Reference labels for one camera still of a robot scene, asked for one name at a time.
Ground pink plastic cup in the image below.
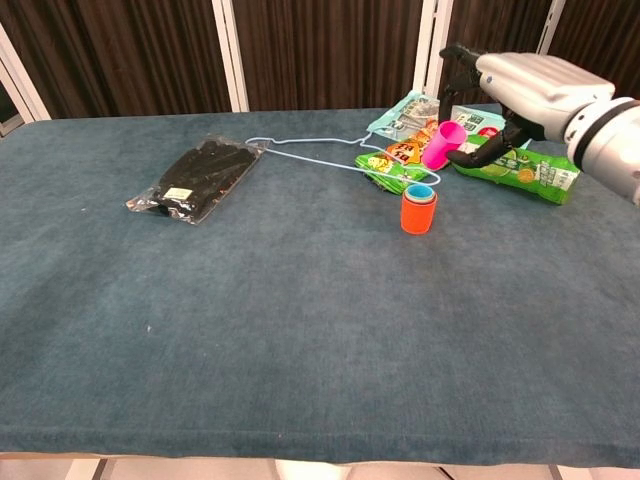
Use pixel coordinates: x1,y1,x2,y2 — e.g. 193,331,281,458
421,120,466,170

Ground blue felt table cover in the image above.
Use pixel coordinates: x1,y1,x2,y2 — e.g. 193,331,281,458
0,99,640,470

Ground light blue wire hanger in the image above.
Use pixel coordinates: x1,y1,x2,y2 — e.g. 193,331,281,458
245,133,443,187

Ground green labelled drink bottle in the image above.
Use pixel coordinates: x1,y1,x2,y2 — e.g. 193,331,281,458
449,133,582,206

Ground light blue plastic cup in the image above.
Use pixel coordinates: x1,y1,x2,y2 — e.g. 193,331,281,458
404,183,435,203

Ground black gloves in clear bag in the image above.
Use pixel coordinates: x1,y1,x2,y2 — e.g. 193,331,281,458
124,132,265,226

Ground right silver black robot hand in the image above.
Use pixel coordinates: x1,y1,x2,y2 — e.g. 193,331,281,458
438,43,616,169

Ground large orange plastic cup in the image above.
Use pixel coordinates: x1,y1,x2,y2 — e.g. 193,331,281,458
400,183,439,235

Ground green and orange snack bag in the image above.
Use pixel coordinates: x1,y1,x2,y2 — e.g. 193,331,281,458
354,128,442,195

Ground light blue snack bag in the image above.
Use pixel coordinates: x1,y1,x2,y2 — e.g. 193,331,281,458
366,89,507,147

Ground white partition post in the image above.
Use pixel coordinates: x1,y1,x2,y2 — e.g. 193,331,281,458
210,0,250,113
0,22,52,137
534,0,566,57
413,0,454,109

